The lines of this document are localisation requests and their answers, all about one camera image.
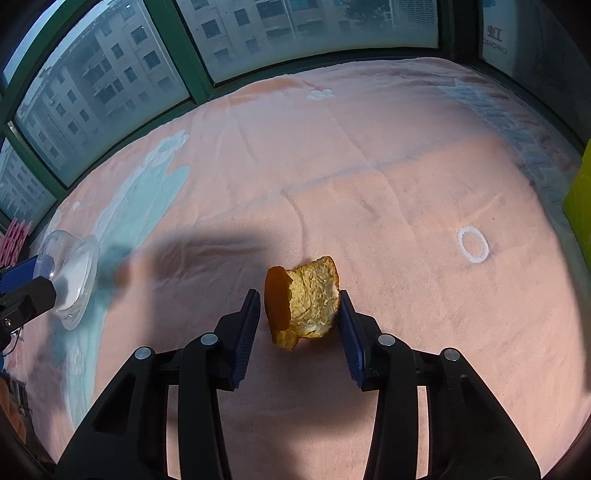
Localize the orange peel piece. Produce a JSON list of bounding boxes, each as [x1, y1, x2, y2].
[[264, 255, 342, 352]]

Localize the pink striped cloth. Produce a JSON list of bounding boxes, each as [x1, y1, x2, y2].
[[0, 219, 32, 269]]

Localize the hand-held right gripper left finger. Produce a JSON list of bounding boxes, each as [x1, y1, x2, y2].
[[55, 288, 262, 480]]

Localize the black cable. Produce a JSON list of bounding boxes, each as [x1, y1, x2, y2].
[[0, 323, 27, 358]]

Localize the clear plastic dome cup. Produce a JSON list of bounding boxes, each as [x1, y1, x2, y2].
[[36, 230, 101, 331]]

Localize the green window frame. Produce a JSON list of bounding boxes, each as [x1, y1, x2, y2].
[[0, 0, 490, 222]]

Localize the green tissue box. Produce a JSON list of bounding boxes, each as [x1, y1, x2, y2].
[[562, 138, 591, 269]]

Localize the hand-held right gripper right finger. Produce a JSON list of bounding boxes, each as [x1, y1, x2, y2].
[[338, 290, 541, 480]]

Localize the small white plastic ring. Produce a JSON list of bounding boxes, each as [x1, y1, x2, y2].
[[456, 226, 490, 265]]

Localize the pink printed blanket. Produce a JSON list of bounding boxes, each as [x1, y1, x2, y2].
[[9, 55, 591, 480]]

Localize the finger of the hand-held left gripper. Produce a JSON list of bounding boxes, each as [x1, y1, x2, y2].
[[0, 275, 58, 333], [0, 256, 38, 294]]

